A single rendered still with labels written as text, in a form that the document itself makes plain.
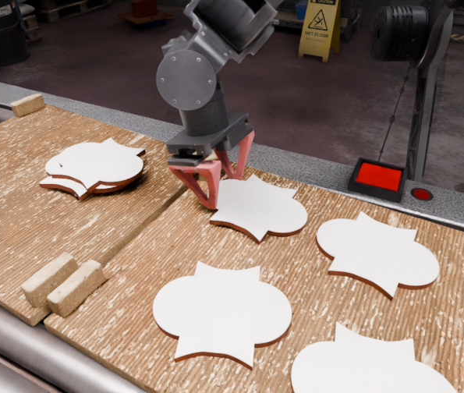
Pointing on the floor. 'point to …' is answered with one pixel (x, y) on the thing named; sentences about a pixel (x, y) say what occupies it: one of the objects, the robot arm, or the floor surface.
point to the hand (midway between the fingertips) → (223, 189)
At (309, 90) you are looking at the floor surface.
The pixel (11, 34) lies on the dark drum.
